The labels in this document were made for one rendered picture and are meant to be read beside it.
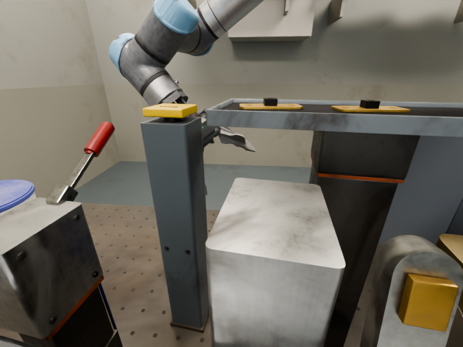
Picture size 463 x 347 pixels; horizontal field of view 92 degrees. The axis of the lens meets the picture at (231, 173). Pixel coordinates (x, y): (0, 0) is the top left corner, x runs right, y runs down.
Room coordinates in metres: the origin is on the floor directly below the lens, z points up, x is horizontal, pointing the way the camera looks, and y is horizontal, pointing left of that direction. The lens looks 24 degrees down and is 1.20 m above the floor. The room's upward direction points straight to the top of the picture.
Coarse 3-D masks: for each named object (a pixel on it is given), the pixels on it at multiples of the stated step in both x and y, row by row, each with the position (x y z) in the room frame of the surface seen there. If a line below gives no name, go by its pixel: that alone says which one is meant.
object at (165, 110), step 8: (160, 104) 0.36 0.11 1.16; (168, 104) 0.36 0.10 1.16; (176, 104) 0.36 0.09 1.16; (184, 104) 0.36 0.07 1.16; (192, 104) 0.36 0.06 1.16; (144, 112) 0.32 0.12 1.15; (152, 112) 0.32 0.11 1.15; (160, 112) 0.31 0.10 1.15; (168, 112) 0.31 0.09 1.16; (176, 112) 0.31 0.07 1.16; (184, 112) 0.31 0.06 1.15; (192, 112) 0.34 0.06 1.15; (168, 120) 0.33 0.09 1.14; (176, 120) 0.33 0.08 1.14
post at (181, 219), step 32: (160, 128) 0.31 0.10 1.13; (192, 128) 0.32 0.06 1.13; (160, 160) 0.31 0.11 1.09; (192, 160) 0.32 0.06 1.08; (160, 192) 0.31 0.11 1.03; (192, 192) 0.31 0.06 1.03; (160, 224) 0.31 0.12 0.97; (192, 224) 0.30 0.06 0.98; (192, 256) 0.30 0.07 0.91; (192, 288) 0.30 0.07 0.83; (192, 320) 0.30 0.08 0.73
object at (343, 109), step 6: (360, 102) 0.30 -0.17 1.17; (366, 102) 0.29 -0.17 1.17; (372, 102) 0.29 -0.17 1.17; (378, 102) 0.29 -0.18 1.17; (336, 108) 0.29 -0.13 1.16; (342, 108) 0.29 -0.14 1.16; (348, 108) 0.29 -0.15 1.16; (354, 108) 0.29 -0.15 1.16; (360, 108) 0.29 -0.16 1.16; (366, 108) 0.29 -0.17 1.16; (372, 108) 0.29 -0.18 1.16; (378, 108) 0.29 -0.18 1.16; (384, 108) 0.29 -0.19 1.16; (390, 108) 0.29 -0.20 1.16; (396, 108) 0.29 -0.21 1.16; (402, 108) 0.29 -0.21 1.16
